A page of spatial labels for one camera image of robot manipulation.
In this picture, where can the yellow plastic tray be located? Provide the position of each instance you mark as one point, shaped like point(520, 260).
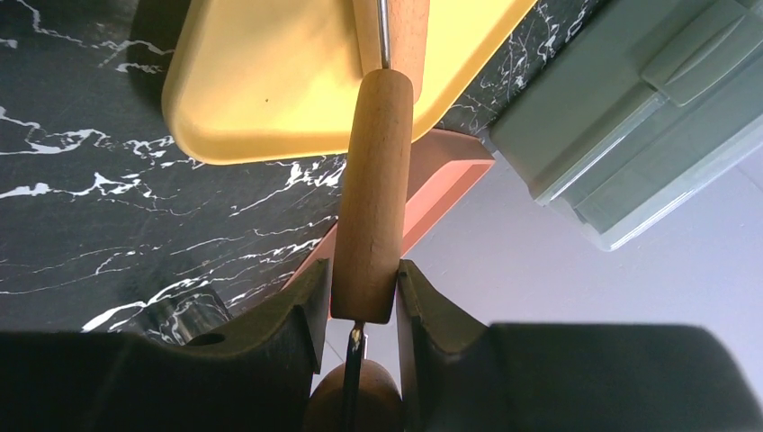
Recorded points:
point(255, 81)

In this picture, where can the wooden dough roller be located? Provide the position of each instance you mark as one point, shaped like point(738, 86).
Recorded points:
point(360, 394)

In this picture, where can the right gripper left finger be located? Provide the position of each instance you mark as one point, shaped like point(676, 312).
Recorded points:
point(253, 373)

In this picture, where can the green plastic storage box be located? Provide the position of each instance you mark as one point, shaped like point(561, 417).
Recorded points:
point(651, 103)

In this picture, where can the orange-red plastic tray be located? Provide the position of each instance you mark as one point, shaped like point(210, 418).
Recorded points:
point(441, 179)

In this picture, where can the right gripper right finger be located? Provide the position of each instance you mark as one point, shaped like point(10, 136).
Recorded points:
point(458, 374)

